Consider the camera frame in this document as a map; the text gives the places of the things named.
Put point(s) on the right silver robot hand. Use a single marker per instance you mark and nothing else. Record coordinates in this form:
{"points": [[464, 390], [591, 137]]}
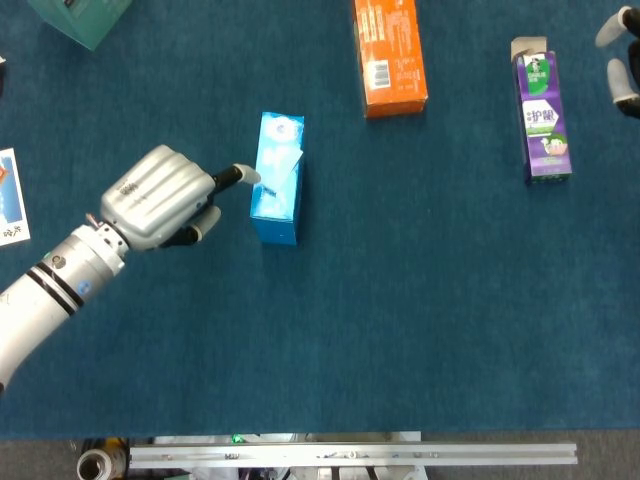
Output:
{"points": [[620, 80]]}

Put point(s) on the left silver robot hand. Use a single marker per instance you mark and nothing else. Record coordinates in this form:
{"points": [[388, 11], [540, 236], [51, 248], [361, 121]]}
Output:
{"points": [[155, 195]]}

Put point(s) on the blue cookie box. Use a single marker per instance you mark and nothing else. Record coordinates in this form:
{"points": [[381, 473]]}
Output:
{"points": [[275, 220]]}

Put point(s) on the purple milk carton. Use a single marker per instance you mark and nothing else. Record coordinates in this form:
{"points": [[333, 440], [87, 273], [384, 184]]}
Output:
{"points": [[542, 120]]}

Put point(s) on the white and blue card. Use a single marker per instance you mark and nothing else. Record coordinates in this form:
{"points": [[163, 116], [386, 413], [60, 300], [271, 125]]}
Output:
{"points": [[11, 200]]}

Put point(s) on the green Philips box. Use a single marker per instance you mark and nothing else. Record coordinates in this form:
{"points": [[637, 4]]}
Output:
{"points": [[80, 22]]}

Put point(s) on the orange cardboard box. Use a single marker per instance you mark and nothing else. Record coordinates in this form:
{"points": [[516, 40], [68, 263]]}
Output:
{"points": [[395, 55]]}

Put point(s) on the teal table cloth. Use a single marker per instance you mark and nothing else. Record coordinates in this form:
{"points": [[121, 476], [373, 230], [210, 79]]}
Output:
{"points": [[350, 325]]}

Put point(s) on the aluminium profile rail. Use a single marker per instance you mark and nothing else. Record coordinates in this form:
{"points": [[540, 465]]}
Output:
{"points": [[350, 454]]}

